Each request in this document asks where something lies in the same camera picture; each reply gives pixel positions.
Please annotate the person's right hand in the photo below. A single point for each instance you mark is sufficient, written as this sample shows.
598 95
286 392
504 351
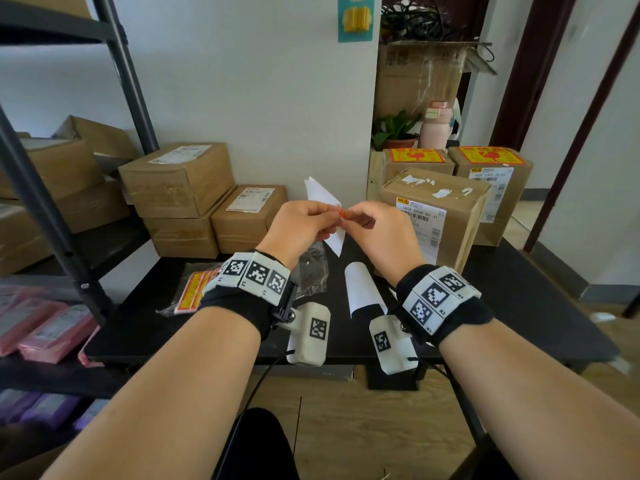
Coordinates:
390 239

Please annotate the person's left hand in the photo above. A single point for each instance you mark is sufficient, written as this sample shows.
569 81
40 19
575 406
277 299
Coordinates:
295 229

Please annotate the clear plastic bag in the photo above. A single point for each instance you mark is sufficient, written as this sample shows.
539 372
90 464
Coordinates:
312 267

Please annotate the stack of red yellow stickers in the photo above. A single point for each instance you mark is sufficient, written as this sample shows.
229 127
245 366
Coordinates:
192 292

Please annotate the stack of cardboard boxes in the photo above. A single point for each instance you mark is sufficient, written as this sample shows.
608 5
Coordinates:
175 179

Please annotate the small cardboard parcel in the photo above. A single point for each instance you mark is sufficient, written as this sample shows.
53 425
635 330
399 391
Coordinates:
520 194

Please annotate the pile of cardboard boxes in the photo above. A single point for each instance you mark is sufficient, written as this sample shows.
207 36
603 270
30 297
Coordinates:
65 169

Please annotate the large plain cardboard box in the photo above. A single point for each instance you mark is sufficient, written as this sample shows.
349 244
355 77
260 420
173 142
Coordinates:
45 2

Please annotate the person's left forearm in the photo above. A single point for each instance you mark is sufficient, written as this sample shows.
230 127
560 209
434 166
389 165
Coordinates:
160 409

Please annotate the person's black trousers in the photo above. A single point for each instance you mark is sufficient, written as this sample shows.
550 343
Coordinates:
260 444

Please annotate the light wood cabinet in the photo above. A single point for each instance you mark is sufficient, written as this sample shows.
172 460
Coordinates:
374 179

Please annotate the black wristband white markers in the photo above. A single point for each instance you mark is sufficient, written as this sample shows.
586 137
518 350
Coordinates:
440 299
250 279

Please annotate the potted green plant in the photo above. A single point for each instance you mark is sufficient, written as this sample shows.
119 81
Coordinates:
395 127

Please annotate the pink water bottle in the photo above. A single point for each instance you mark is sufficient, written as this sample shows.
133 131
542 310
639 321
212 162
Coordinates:
435 129

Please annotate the white plastic bag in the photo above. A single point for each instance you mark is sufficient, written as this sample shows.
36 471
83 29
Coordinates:
456 119

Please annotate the small white floor object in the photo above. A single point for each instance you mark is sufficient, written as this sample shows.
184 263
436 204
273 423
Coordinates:
602 317

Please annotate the black metal shelf rack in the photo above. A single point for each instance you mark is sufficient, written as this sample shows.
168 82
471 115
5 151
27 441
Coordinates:
57 229

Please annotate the wood-top desk black legs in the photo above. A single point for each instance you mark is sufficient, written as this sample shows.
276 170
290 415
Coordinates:
631 305

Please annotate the white paper scrap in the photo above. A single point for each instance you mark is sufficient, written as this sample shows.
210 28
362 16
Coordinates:
620 364

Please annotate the pile of pink packets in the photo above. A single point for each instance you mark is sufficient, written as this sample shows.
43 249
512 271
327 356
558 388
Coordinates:
45 329

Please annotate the teal wall poster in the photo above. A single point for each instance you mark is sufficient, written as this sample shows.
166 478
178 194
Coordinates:
356 37

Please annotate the thin dark brown door frame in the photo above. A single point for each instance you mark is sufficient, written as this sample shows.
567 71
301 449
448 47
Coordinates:
582 139

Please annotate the yellow wall holder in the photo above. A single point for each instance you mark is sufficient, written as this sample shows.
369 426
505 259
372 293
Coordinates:
357 19

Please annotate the thick dark brown door frame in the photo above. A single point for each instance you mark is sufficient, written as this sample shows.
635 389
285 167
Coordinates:
530 69

